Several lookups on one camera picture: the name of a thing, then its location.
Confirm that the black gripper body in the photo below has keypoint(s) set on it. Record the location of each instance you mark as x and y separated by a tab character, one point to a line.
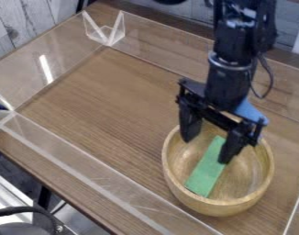
219	99

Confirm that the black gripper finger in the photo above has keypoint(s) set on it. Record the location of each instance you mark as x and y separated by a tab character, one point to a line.
190	121
234	144

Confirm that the green rectangular block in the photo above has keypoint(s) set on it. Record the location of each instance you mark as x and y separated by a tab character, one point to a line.
207	170

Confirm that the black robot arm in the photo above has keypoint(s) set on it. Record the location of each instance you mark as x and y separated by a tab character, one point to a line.
245	35

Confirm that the brown wooden bowl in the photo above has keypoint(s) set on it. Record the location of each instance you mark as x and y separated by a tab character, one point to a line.
242	182

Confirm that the black table leg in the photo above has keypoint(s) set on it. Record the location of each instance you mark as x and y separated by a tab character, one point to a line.
45	197

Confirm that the clear acrylic enclosure wall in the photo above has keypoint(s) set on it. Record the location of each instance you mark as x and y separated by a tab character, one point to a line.
89	103

